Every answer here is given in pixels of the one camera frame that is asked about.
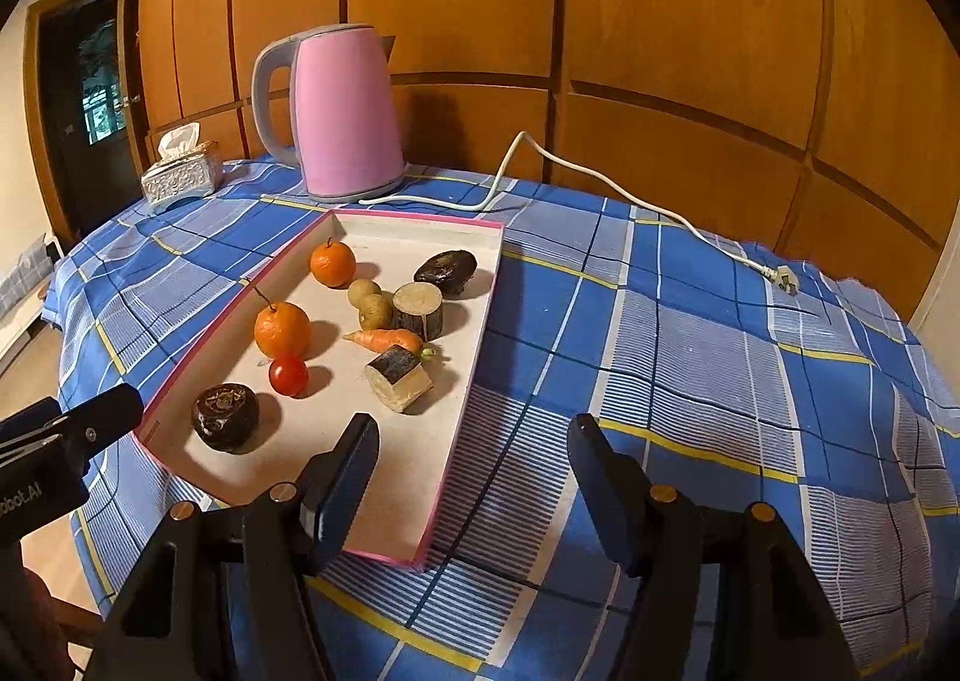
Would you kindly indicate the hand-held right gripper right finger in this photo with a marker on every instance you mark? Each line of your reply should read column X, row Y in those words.
column 600, row 493

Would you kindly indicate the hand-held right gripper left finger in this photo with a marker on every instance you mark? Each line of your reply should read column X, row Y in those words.
column 349, row 486

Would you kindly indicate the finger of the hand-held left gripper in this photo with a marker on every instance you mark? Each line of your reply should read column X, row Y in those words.
column 26, row 420
column 97, row 422

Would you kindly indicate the pink shallow box tray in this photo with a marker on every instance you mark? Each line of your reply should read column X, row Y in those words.
column 405, row 471

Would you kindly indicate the red tomato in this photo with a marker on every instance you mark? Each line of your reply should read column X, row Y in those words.
column 288, row 376

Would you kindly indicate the dark eggplant end piece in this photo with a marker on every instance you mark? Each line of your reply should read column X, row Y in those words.
column 225, row 418
column 445, row 272

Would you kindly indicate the small carrot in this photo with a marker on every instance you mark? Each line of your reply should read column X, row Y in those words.
column 382, row 340

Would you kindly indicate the large orange with stem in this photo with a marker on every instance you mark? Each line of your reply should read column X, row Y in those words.
column 281, row 332

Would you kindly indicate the small potato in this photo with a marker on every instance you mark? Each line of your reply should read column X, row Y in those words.
column 375, row 312
column 363, row 289

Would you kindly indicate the small orange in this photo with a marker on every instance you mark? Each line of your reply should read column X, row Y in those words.
column 333, row 265

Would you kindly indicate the blue plaid tablecloth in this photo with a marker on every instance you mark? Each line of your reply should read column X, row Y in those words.
column 675, row 366

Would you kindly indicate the silver tissue box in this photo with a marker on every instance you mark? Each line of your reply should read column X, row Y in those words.
column 180, row 178

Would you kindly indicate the dark wooden door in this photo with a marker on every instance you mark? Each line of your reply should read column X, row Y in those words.
column 82, row 126

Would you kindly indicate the pink electric kettle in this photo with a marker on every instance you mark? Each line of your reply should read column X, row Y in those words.
column 345, row 118

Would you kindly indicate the wooden panelled wardrobe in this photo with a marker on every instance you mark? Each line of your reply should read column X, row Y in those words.
column 675, row 13

